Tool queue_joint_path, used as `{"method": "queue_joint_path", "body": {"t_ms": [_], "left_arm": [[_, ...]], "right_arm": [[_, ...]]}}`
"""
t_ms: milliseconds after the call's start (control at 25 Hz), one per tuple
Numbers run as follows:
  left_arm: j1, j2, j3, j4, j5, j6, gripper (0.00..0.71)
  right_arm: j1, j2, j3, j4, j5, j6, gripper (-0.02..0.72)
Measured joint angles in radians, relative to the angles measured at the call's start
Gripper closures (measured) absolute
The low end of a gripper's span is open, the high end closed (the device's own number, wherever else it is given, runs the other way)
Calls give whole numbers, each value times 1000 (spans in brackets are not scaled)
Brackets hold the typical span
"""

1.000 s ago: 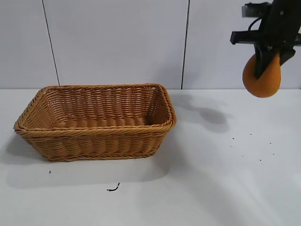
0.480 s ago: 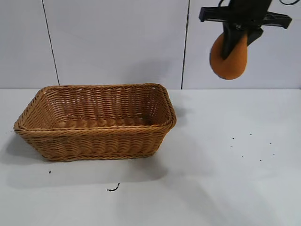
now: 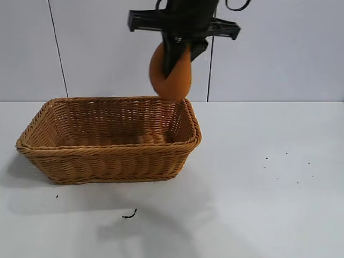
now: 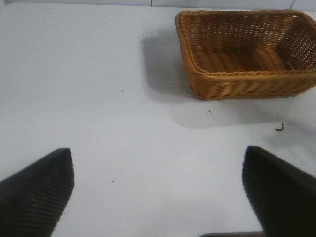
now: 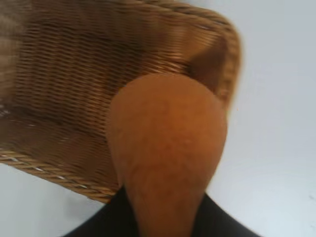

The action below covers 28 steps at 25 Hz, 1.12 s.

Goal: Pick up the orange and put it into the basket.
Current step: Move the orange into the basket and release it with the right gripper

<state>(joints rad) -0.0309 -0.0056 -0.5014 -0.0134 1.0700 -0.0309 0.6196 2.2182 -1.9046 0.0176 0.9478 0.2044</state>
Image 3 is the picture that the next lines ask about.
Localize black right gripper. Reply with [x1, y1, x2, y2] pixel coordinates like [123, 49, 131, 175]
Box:
[128, 0, 241, 80]

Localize orange fruit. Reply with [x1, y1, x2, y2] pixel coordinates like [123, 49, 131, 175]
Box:
[149, 42, 194, 102]

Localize woven wicker basket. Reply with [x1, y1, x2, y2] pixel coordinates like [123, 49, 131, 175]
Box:
[15, 96, 203, 185]

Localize black cable loop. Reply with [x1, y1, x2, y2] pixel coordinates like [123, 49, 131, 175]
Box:
[225, 0, 253, 12]

